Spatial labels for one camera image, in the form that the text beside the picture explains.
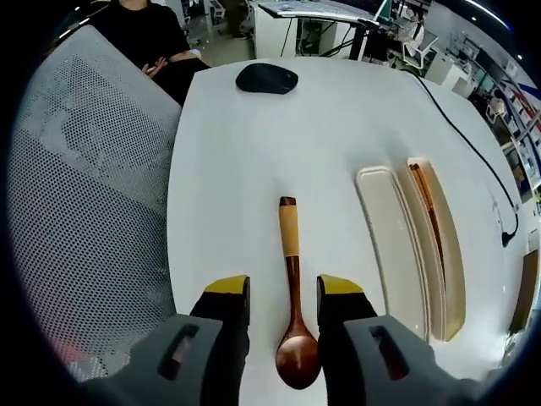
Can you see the beige cutlery case base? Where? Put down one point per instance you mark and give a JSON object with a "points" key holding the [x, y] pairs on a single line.
{"points": [[454, 254]]}

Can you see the metal shelf rack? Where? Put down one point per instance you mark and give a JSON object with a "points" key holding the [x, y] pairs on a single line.
{"points": [[524, 127]]}

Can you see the wooden spoon utensil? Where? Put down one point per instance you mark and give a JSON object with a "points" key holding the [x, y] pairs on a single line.
{"points": [[297, 359]]}

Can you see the beige cutlery case lid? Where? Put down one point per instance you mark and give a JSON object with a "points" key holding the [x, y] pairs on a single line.
{"points": [[393, 237]]}

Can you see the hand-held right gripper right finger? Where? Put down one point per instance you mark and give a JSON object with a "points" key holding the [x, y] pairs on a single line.
{"points": [[342, 321]]}

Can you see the black computer mouse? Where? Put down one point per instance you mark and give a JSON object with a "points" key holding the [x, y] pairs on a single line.
{"points": [[266, 79]]}

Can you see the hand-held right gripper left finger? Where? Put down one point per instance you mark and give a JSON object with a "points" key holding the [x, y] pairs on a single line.
{"points": [[224, 321]]}

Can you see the white counter desk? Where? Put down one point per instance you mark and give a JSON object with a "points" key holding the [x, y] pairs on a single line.
{"points": [[270, 34]]}

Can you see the white office chair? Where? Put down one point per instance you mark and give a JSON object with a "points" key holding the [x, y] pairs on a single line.
{"points": [[420, 53]]}

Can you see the brown cardboard box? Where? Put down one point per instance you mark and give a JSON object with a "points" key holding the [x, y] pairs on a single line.
{"points": [[526, 292]]}

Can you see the grey mesh office chair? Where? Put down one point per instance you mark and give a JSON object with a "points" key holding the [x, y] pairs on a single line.
{"points": [[84, 190]]}

